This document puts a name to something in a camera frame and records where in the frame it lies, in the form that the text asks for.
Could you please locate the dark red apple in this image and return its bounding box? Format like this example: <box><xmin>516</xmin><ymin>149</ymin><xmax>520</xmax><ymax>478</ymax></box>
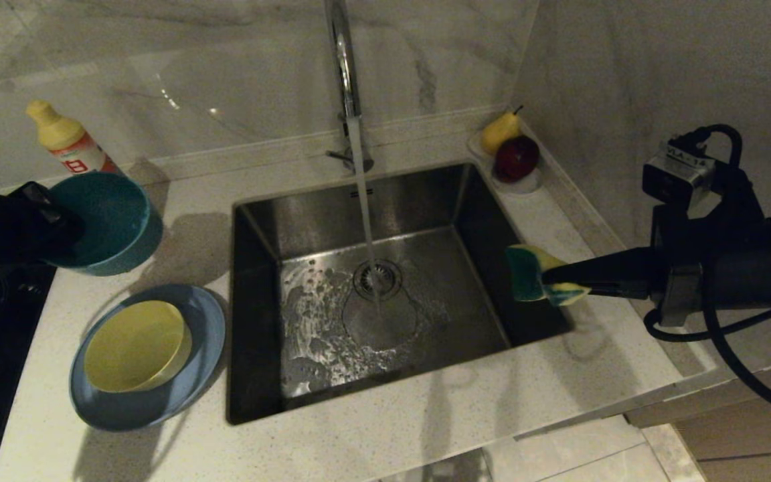
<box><xmin>491</xmin><ymin>136</ymin><xmax>540</xmax><ymax>185</ymax></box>

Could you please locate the grey blue plate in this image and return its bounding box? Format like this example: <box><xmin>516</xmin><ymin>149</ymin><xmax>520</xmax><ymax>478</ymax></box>
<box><xmin>69</xmin><ymin>285</ymin><xmax>227</xmax><ymax>431</ymax></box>

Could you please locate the orange label dish soap bottle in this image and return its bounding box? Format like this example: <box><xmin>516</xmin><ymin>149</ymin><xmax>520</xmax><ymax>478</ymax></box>
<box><xmin>27</xmin><ymin>100</ymin><xmax>122</xmax><ymax>176</ymax></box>

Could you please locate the small white dish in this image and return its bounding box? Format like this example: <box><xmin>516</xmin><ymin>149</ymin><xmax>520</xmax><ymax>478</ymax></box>
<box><xmin>467</xmin><ymin>133</ymin><xmax>543</xmax><ymax>195</ymax></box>

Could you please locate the stainless steel sink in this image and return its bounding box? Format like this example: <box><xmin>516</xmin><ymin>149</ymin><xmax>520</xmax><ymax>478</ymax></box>
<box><xmin>227</xmin><ymin>163</ymin><xmax>574</xmax><ymax>424</ymax></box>

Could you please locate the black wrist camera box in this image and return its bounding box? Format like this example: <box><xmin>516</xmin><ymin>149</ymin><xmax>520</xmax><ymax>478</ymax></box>
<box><xmin>642</xmin><ymin>139</ymin><xmax>717</xmax><ymax>214</ymax></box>

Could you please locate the chrome faucet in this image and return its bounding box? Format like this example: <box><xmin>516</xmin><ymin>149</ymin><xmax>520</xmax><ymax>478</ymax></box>
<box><xmin>324</xmin><ymin>0</ymin><xmax>374</xmax><ymax>175</ymax></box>

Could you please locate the yellow bowl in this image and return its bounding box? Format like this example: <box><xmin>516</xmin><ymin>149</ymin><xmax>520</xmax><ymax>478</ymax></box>
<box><xmin>84</xmin><ymin>300</ymin><xmax>193</xmax><ymax>393</ymax></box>

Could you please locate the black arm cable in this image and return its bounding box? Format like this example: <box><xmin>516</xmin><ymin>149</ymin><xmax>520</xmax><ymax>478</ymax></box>
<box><xmin>645</xmin><ymin>124</ymin><xmax>771</xmax><ymax>422</ymax></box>

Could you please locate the yellow green sponge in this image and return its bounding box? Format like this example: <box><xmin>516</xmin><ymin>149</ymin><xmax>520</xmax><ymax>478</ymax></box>
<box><xmin>506</xmin><ymin>244</ymin><xmax>592</xmax><ymax>307</ymax></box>

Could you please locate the round metal drain strainer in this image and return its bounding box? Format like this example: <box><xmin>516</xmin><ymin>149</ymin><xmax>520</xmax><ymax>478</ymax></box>
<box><xmin>352</xmin><ymin>259</ymin><xmax>404</xmax><ymax>302</ymax></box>

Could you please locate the teal bowl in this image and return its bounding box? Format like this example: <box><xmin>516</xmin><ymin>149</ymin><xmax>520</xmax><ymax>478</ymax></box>
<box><xmin>44</xmin><ymin>172</ymin><xmax>164</xmax><ymax>276</ymax></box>

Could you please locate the running water stream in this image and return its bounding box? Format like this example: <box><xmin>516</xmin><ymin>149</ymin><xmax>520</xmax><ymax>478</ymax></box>
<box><xmin>347</xmin><ymin>117</ymin><xmax>381</xmax><ymax>309</ymax></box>

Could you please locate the yellow pear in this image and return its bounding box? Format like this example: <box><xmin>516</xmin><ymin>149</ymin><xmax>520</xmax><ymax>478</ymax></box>
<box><xmin>479</xmin><ymin>106</ymin><xmax>523</xmax><ymax>156</ymax></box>

